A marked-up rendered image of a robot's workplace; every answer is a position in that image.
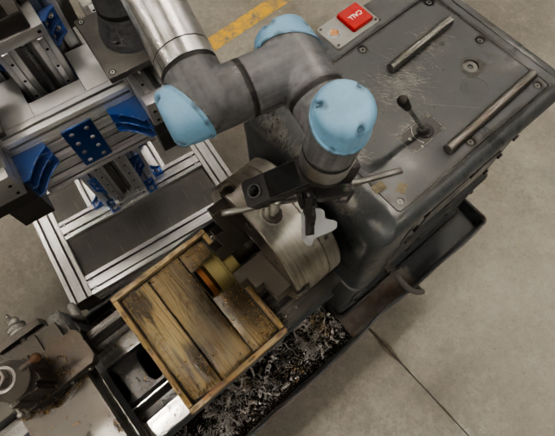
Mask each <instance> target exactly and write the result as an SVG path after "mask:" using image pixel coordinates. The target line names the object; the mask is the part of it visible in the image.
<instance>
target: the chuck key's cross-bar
mask: <svg viewBox="0 0 555 436"><path fill-rule="evenodd" d="M402 173H403V168H402V167H399V168H395V169H392V170H387V171H384V172H380V173H377V174H374V175H370V176H365V177H361V178H359V179H355V180H352V186H353V187H354V186H358V185H361V184H364V183H370V182H373V181H377V180H380V179H383V178H386V177H390V176H395V175H399V174H402ZM293 202H297V197H296V196H290V197H288V198H285V199H283V200H281V205H284V204H289V203H293ZM253 210H257V209H255V208H249V207H248V206H247V205H245V206H241V207H236V208H227V209H223V210H221V215H222V216H226V215H234V214H240V213H244V212H249V211H253Z"/></svg>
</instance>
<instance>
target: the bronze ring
mask: <svg viewBox="0 0 555 436"><path fill-rule="evenodd" d="M210 254H211V255H210V256H209V257H208V258H207V259H205V260H204V261H202V262H201V264H202V266H201V267H198V268H197V269H195V271H194V272H192V273H193V275H194V276H195V277H196V279H197V280H198V282H199V283H200V284H201V286H202V287H203V288H204V290H205V291H206V292H207V293H208V294H209V295H210V296H211V297H212V298H214V297H216V296H217V295H219V294H220V291H223V292H226V291H227V290H228V289H229V288H230V287H231V286H232V285H238V282H237V280H236V278H235V277H234V275H233V273H234V272H235V271H237V270H238V269H239V268H240V267H242V266H241V265H240V263H239V262H238V260H237V259H236V258H235V256H234V255H233V254H231V255H230V256H229V257H228V258H226V259H225V260H223V261H222V260H221V259H220V258H219V257H218V256H217V255H216V254H215V253H214V252H211V253H210Z"/></svg>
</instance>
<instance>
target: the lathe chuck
mask: <svg viewBox="0 0 555 436"><path fill-rule="evenodd" d="M259 174H261V173H260V172H259V171H257V170H255V169H253V168H251V167H248V166H242V167H241V168H240V169H239V170H237V171H236V172H235V173H233V174H232V175H231V176H229V177H228V178H226V179H225V180H223V181H222V182H221V183H219V184H218V185H217V186H216V187H215V188H213V189H212V190H211V198H212V200H213V203H214V204H215V203H216V202H218V201H219V200H220V199H222V198H221V196H220V194H219V192H221V191H222V190H223V188H224V187H225V186H229V185H230V186H232V187H233V188H235V191H234V192H232V193H231V194H230V193H228V194H227V195H226V196H225V198H226V200H227V201H228V203H229V205H230V207H231V208H236V207H241V206H245V205H247V204H246V201H245V198H244V194H243V191H242V182H243V181H245V180H248V179H249V178H251V177H254V176H257V175H259ZM264 210H265V209H264V208H262V209H257V210H253V211H249V212H244V213H240V214H236V216H237V218H238V219H239V221H240V223H241V224H242V225H243V227H244V229H245V230H246V232H247V233H248V235H249V236H250V237H251V239H252V240H253V241H254V242H255V244H256V245H257V246H258V247H259V248H260V249H261V251H260V250H259V249H258V250H257V251H256V252H255V253H254V254H252V255H251V256H250V258H251V259H252V258H253V257H254V256H256V255H257V254H258V253H259V252H261V253H263V254H264V256H265V257H266V258H267V259H268V260H269V261H270V262H271V263H272V265H273V266H274V267H275V268H276V269H277V270H278V271H279V272H280V273H281V274H282V276H283V277H284V278H285V279H286V280H287V281H288V282H289V283H290V284H291V285H292V287H293V288H294V289H295V290H296V291H298V290H300V289H301V287H302V286H303V285H304V284H305V283H307V287H306V289H305V290H304V291H303V292H300V293H299V294H298V295H296V293H295V292H294V291H293V290H292V291H291V292H290V293H289V294H288V296H289V297H291V298H296V299H298V298H300V297H301V296H302V295H303V294H305V293H306V292H307V291H308V290H309V289H311V288H312V287H313V286H314V285H315V284H317V283H318V282H319V281H320V280H321V279H323V278H324V277H325V276H326V275H327V274H328V273H329V264H328V260H327V257H326V254H325V252H324V250H323V247H322V246H321V245H320V243H319V240H318V238H315V239H314V241H313V244H312V245H311V246H309V247H308V246H307V245H306V243H305V242H304V241H303V240H302V230H301V229H302V222H301V214H300V212H299V211H298V209H297V208H296V207H295V206H294V205H293V204H292V203H289V204H284V205H280V212H281V216H280V218H279V220H277V221H268V220H266V219H265V217H264V215H263V213H264Z"/></svg>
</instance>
